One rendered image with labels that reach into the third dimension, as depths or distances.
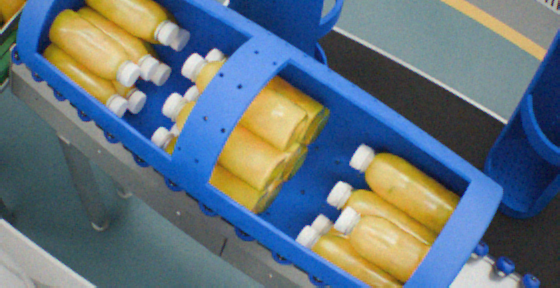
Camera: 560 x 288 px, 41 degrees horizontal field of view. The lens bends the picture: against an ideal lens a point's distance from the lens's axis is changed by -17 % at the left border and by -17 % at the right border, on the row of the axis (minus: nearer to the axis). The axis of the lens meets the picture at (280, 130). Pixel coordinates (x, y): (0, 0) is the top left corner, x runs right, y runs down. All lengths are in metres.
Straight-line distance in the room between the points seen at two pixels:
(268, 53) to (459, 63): 1.60
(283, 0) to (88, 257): 1.00
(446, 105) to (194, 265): 0.88
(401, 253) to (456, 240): 0.11
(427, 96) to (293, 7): 0.74
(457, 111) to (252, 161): 1.34
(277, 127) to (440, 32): 1.66
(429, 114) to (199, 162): 1.35
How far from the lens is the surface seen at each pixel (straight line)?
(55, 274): 1.33
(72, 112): 1.61
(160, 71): 1.52
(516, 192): 2.50
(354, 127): 1.46
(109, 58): 1.40
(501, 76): 2.87
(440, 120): 2.53
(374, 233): 1.28
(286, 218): 1.46
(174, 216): 1.57
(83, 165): 2.07
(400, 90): 2.55
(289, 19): 2.00
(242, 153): 1.31
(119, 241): 2.47
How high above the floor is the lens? 2.33
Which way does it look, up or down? 64 degrees down
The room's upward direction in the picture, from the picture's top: 9 degrees clockwise
